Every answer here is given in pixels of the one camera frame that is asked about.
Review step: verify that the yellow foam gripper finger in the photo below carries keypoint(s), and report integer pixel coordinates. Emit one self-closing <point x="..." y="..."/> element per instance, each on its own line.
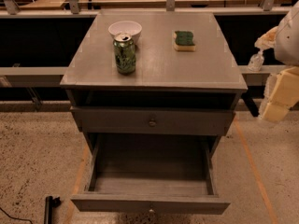
<point x="267" y="40"/>
<point x="281" y="93"/>

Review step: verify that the green and yellow sponge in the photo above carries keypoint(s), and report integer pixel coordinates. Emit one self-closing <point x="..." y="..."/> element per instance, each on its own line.
<point x="183" y="41"/>

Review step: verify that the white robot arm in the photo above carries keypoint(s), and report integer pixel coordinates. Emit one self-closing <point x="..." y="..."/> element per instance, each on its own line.
<point x="286" y="47"/>

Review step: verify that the grey wooden drawer cabinet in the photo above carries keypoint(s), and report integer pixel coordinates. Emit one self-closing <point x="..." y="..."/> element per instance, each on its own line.
<point x="207" y="78"/>

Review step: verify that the open grey lower drawer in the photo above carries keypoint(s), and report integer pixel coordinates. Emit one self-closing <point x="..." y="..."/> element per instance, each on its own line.
<point x="150" y="173"/>

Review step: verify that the closed grey upper drawer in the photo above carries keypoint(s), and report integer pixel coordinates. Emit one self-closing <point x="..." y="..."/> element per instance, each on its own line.
<point x="152" y="120"/>

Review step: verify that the clear hand sanitizer bottle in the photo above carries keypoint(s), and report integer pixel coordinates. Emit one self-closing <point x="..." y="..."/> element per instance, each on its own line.
<point x="256" y="61"/>

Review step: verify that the white ceramic bowl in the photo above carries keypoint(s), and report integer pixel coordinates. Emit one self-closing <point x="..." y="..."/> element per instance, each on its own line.
<point x="131" y="27"/>

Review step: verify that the green soda can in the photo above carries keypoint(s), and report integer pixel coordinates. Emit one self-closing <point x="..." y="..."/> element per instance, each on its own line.
<point x="124" y="52"/>

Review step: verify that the black device on floor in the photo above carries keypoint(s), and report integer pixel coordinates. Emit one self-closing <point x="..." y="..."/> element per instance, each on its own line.
<point x="50" y="204"/>

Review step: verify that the grey metal railing frame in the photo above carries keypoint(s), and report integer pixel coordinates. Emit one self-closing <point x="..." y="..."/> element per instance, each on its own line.
<point x="36" y="49"/>

